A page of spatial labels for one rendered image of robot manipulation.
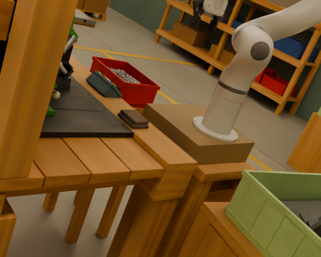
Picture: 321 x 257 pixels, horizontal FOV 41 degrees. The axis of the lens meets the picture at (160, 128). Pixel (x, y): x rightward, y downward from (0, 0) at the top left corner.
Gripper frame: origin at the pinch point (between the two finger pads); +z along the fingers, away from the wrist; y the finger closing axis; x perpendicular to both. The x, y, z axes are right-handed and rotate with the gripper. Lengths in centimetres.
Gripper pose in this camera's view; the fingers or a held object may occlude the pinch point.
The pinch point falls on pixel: (203, 26)
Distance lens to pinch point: 156.0
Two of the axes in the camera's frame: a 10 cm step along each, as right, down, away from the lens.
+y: 7.3, 0.1, 6.8
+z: -3.4, 8.7, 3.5
